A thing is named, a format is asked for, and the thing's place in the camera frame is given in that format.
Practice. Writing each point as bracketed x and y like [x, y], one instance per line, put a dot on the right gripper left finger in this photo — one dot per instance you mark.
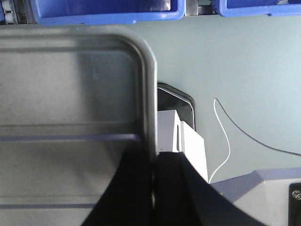
[127, 201]

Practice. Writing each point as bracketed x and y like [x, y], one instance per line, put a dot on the white box on floor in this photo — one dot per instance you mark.
[175, 135]

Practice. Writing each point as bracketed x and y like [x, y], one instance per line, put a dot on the blue bin below centre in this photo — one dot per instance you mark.
[99, 12]

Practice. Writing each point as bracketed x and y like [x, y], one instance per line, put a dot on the left white roller rail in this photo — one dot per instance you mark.
[9, 10]

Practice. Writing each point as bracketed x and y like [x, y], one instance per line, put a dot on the silver metal tray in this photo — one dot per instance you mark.
[73, 99]

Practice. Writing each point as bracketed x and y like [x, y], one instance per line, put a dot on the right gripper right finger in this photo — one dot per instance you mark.
[184, 198]

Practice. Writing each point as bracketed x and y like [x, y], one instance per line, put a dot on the blue bin lower right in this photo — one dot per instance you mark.
[238, 8]

